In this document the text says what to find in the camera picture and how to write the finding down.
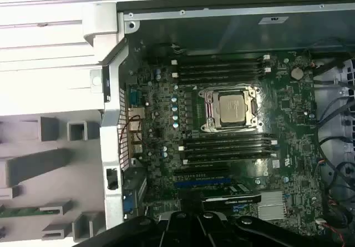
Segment green motherboard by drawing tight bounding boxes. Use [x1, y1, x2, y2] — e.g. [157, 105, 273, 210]
[121, 41, 328, 231]

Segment silver coin battery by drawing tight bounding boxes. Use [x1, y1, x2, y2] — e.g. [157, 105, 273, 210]
[290, 66, 305, 80]

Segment CPU socket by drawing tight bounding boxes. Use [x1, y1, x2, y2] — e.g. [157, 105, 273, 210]
[198, 84, 264, 133]

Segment silver metal drive cage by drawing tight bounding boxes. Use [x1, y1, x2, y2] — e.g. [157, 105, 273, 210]
[337, 58, 355, 153]

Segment green RAM stick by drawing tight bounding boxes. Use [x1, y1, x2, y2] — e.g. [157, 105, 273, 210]
[0, 206, 41, 219]

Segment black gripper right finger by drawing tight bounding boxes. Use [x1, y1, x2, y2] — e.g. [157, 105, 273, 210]
[198, 212, 329, 247]

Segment black RAM slot white clips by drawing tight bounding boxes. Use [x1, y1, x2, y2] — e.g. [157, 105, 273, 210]
[171, 54, 271, 66]
[181, 152, 278, 165]
[171, 67, 272, 79]
[179, 139, 278, 152]

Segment black graphics card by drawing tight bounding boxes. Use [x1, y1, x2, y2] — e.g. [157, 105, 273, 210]
[179, 183, 263, 220]

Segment silver finned heat sink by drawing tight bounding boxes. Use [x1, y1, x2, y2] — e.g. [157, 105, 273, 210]
[257, 190, 286, 221]

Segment silver CPU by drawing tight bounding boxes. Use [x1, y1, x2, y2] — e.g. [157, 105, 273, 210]
[218, 93, 249, 126]

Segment silver rear port block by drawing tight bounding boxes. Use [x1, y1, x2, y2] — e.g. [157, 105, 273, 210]
[127, 107, 145, 123]

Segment grey parts rack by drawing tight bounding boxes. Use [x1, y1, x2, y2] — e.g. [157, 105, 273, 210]
[0, 113, 105, 247]

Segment white label sticker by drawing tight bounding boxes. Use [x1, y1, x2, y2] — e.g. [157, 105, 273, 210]
[257, 15, 290, 25]

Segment metal socket cover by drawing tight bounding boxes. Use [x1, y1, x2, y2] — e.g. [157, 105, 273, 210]
[205, 90, 257, 128]

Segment blue expansion slot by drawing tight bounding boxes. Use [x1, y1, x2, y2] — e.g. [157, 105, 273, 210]
[174, 178, 232, 190]

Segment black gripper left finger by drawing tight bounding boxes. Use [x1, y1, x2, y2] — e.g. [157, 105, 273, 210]
[80, 212, 199, 247]

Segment thin wire locking lever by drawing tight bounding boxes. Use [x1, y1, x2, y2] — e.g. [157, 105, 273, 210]
[204, 126, 263, 133]
[205, 83, 257, 91]

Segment thin red and black wire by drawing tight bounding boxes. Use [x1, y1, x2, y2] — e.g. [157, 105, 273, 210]
[118, 114, 144, 162]

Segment black and silver PC case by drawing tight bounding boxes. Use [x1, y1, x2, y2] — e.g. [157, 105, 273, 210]
[99, 0, 355, 247]

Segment black expansion slot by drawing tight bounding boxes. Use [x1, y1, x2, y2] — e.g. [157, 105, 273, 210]
[174, 167, 230, 178]

